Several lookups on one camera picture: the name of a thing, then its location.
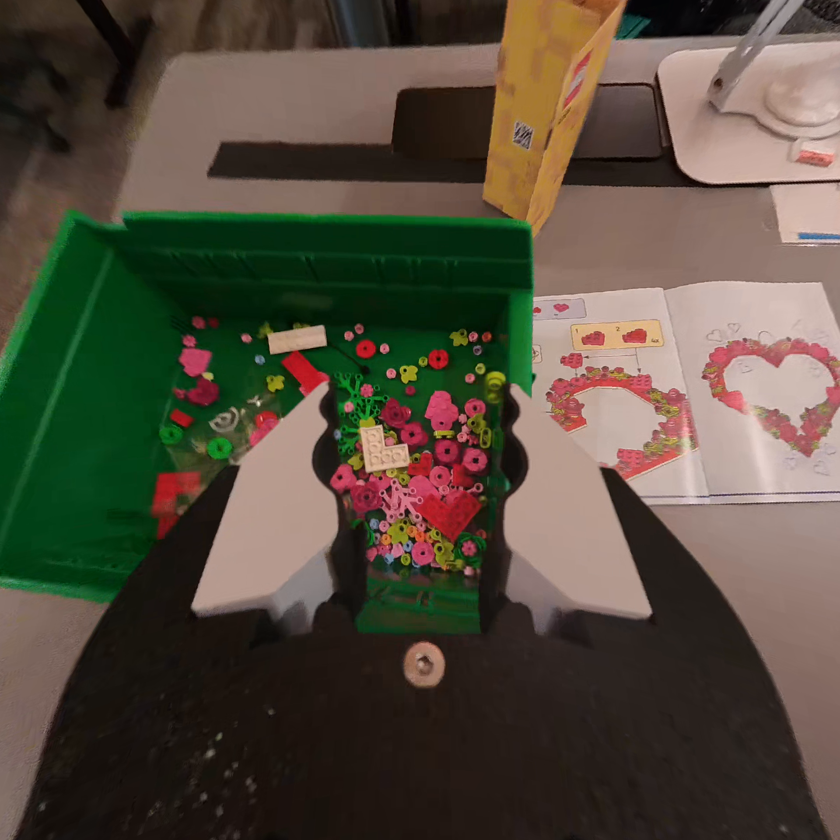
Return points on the black chair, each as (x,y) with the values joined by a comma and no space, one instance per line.
(118,59)

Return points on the green plastic bin with pieces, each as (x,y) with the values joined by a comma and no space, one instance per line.
(65,394)

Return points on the pile of lego pieces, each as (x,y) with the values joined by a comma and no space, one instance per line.
(446,453)

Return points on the open instruction booklet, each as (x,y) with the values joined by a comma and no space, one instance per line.
(689,315)

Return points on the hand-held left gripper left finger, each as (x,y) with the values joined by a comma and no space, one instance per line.
(262,525)

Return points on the small red white block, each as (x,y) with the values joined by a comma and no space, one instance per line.
(814,155)

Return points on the white lamp stand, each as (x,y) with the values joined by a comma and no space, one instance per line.
(695,131)

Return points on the yellow cardboard box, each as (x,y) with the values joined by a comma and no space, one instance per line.
(518,98)

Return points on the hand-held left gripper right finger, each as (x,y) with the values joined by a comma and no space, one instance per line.
(577,525)

